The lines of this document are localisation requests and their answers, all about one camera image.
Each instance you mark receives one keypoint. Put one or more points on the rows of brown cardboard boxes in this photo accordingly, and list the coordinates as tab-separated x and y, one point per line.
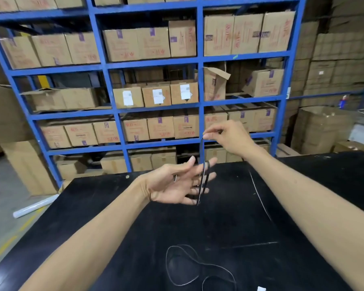
151	42

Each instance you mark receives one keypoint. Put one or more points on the large open cardboard carton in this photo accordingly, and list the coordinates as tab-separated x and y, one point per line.
321	130

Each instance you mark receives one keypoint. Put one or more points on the person's left forearm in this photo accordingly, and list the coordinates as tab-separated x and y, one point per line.
79	248

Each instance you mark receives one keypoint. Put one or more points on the tall cardboard carton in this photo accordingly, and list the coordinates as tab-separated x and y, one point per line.
27	166

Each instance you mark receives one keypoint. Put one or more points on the cardboard box with white label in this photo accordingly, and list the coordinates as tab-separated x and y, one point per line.
129	98
156	96
184	92

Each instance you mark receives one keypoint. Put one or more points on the low brown cardboard box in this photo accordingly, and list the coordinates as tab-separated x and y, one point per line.
355	147

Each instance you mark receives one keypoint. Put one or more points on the white plastic roll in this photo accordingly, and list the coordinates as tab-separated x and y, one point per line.
36	206

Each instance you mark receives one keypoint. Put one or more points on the yellow post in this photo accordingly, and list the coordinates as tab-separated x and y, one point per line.
44	81

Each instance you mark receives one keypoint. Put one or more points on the blue metal shelf rack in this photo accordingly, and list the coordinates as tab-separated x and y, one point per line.
321	94
153	62

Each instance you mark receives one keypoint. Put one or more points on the torn cardboard box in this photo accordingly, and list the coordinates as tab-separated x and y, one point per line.
6	115

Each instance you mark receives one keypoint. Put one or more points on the person's left hand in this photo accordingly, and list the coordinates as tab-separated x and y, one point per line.
170	186

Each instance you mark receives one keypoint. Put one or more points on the open flap cardboard carton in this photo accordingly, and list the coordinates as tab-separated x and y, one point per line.
213	84

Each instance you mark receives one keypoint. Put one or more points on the person's right forearm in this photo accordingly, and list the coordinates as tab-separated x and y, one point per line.
315	209

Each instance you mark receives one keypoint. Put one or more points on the wall of stacked cartons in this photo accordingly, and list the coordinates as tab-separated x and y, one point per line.
336	51

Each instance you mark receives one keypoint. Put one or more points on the blue spray can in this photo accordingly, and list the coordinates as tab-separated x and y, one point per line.
344	103

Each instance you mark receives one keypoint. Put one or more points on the small flat cardboard box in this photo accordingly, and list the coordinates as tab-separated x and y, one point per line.
286	150

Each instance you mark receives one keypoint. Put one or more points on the person's right hand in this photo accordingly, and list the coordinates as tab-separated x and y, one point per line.
233	136

